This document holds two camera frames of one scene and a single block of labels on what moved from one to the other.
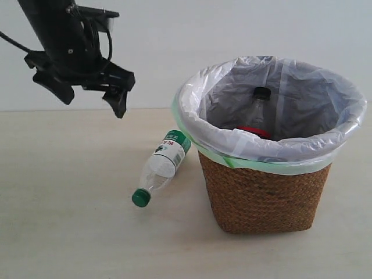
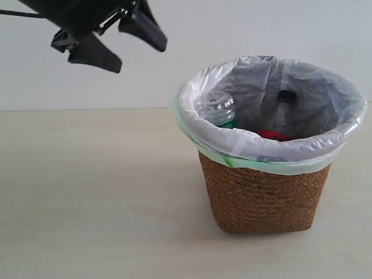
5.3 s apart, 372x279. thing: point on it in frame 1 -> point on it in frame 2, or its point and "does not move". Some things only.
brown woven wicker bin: x=250 y=203 does not move
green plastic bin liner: x=250 y=164 does not move
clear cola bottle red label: x=258 y=124 -> x=285 y=122
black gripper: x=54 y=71 -> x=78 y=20
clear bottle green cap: x=162 y=166 -> x=217 y=108
